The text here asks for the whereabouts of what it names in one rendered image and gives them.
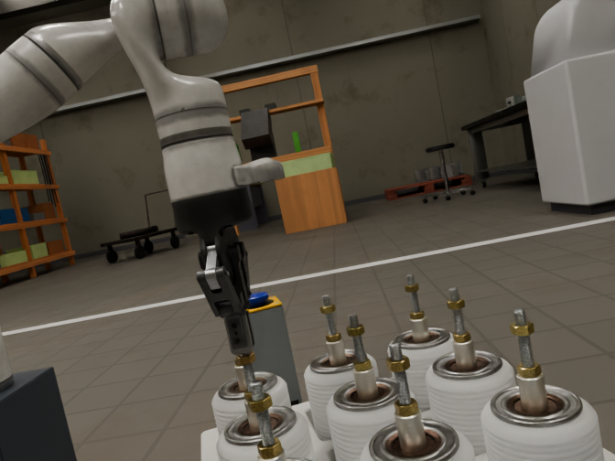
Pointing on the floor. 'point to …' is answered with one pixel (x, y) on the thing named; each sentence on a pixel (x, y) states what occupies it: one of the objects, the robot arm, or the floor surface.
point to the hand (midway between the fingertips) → (240, 331)
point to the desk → (255, 208)
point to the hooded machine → (575, 105)
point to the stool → (445, 175)
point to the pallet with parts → (432, 181)
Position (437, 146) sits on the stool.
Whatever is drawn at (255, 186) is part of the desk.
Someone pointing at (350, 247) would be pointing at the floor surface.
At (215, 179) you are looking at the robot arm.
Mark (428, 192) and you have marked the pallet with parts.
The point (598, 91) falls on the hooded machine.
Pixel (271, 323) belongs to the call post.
